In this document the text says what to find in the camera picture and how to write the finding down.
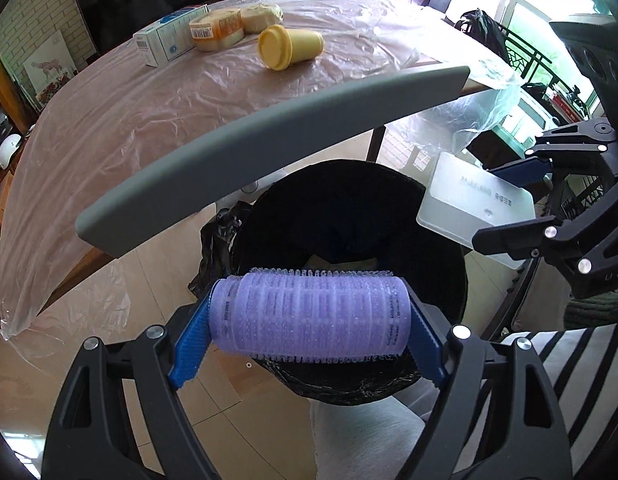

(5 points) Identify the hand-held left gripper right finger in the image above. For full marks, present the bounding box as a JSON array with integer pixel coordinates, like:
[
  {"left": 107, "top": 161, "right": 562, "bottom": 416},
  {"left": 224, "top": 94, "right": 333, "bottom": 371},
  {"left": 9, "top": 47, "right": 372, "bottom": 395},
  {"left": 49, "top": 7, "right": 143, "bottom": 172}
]
[{"left": 406, "top": 300, "right": 572, "bottom": 480}]

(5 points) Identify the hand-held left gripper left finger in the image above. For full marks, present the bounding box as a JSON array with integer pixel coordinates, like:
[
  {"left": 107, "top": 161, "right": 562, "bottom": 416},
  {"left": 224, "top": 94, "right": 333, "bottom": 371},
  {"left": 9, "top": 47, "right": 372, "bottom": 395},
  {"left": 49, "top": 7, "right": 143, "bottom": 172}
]
[{"left": 41, "top": 292, "right": 225, "bottom": 480}]

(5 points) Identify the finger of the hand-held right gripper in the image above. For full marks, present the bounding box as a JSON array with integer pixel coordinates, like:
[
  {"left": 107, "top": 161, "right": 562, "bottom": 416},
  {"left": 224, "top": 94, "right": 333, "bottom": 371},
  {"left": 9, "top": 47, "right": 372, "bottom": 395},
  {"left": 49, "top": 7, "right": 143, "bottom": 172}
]
[
  {"left": 489, "top": 119, "right": 618, "bottom": 187},
  {"left": 472, "top": 215, "right": 607, "bottom": 274}
]

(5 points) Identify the translucent plastic box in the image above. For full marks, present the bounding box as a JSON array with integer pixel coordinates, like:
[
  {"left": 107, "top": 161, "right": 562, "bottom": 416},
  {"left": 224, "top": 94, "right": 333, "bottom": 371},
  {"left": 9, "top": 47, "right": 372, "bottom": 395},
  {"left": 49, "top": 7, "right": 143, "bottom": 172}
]
[{"left": 415, "top": 151, "right": 536, "bottom": 269}]

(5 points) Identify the purple hair roller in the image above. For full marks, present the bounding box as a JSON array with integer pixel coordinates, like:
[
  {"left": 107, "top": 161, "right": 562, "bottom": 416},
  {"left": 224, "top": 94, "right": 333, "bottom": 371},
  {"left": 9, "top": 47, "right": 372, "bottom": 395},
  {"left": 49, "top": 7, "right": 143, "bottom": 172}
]
[{"left": 209, "top": 267, "right": 415, "bottom": 363}]

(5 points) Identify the black trash bin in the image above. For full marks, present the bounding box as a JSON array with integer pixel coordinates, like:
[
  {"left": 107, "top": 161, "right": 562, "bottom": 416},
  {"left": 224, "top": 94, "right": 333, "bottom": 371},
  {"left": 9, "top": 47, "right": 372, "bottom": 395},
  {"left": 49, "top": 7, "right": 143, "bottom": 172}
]
[{"left": 189, "top": 159, "right": 470, "bottom": 406}]

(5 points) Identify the person's right forearm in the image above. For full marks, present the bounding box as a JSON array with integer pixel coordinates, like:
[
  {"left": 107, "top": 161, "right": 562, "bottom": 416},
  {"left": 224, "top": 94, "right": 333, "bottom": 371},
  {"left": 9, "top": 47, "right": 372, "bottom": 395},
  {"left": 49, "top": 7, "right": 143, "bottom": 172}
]
[{"left": 563, "top": 292, "right": 618, "bottom": 332}]

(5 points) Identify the person's grey trouser leg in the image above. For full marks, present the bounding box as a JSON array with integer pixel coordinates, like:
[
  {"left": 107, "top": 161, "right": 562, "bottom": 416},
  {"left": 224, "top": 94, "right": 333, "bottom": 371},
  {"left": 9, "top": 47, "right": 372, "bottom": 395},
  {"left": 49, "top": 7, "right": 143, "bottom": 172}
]
[{"left": 309, "top": 390, "right": 440, "bottom": 480}]

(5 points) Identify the black backpack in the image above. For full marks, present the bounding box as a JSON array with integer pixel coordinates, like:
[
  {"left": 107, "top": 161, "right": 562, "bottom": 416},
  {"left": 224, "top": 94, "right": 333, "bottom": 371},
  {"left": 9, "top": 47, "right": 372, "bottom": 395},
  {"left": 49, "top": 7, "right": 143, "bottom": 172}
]
[{"left": 454, "top": 9, "right": 510, "bottom": 61}]

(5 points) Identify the black white striped shirt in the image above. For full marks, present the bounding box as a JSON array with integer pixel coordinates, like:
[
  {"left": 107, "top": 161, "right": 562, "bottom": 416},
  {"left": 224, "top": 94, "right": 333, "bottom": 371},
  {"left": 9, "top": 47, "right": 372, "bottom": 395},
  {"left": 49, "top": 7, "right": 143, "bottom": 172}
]
[{"left": 482, "top": 325, "right": 618, "bottom": 480}]

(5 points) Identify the grey chair back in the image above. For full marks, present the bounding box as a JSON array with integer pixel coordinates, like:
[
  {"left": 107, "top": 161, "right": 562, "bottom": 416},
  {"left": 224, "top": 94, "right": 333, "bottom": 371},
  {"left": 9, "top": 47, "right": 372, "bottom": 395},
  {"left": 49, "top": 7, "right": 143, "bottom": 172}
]
[{"left": 75, "top": 65, "right": 471, "bottom": 261}]

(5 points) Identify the clear plastic table cover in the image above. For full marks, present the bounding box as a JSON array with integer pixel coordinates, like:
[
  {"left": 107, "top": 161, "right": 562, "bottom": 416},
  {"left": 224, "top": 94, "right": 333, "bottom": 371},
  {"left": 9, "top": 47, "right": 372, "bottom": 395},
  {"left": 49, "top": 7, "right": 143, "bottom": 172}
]
[{"left": 0, "top": 0, "right": 525, "bottom": 341}]

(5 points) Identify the white helmet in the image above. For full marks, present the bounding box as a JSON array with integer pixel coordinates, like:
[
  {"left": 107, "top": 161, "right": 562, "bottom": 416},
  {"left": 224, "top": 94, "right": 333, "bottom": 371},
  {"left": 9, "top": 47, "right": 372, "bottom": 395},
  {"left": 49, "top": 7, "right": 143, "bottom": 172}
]
[{"left": 0, "top": 134, "right": 24, "bottom": 170}]

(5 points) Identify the yellow lidded cup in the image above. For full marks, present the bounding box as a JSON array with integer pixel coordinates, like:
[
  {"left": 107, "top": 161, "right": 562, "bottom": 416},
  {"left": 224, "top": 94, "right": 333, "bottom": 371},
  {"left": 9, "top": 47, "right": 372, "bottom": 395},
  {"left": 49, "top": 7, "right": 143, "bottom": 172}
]
[{"left": 257, "top": 24, "right": 325, "bottom": 71}]

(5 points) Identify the wrapped bread bun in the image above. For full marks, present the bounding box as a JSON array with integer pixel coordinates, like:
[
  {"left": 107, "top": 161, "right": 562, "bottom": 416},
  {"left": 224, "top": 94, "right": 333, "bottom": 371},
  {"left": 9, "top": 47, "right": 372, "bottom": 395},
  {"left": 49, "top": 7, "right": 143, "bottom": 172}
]
[{"left": 239, "top": 2, "right": 284, "bottom": 35}]

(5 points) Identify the white blue carton box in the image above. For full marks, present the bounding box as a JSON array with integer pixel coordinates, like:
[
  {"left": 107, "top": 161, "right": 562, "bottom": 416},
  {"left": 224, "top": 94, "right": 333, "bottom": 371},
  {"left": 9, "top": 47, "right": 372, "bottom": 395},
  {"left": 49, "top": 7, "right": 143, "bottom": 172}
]
[{"left": 134, "top": 4, "right": 211, "bottom": 68}]

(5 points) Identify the giraffe painting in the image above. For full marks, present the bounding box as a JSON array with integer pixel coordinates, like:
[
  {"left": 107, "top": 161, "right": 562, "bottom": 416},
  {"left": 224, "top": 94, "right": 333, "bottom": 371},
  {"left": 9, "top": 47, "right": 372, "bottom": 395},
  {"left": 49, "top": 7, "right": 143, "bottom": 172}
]
[{"left": 23, "top": 30, "right": 80, "bottom": 111}]

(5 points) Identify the orange label food package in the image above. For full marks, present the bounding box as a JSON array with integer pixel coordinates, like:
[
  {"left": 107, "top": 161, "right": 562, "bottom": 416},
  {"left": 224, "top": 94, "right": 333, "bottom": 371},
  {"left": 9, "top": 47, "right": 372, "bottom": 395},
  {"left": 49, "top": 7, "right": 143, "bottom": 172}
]
[{"left": 189, "top": 8, "right": 246, "bottom": 52}]

